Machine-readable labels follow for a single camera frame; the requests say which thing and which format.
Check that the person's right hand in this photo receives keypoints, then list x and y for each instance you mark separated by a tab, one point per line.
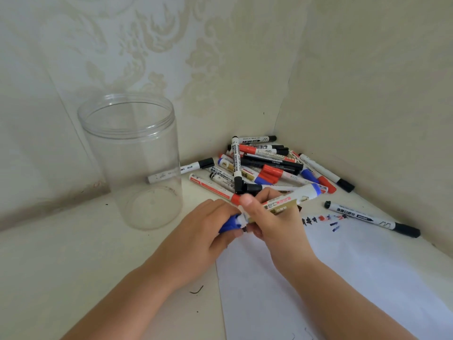
286	240

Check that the person's left hand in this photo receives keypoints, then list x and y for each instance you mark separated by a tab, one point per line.
191	244

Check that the blue cap gold label marker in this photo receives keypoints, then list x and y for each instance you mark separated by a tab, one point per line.
283	205

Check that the red cap white barrel marker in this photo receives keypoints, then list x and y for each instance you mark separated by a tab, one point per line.
208	187

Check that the white paper sheet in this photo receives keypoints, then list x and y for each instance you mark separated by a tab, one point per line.
354	279

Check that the pile of assorted markers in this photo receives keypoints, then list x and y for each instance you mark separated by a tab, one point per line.
272	162

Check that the plain white black-cap marker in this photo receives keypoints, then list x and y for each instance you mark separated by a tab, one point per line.
198	164

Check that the long white black-cap marker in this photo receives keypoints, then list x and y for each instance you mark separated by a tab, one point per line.
368	218

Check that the white marker chunky black cap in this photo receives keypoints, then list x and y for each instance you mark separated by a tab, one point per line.
236	159

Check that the transparent plastic jar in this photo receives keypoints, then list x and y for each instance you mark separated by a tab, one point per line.
131	155

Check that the person's right forearm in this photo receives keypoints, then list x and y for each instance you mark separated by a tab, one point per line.
339	308

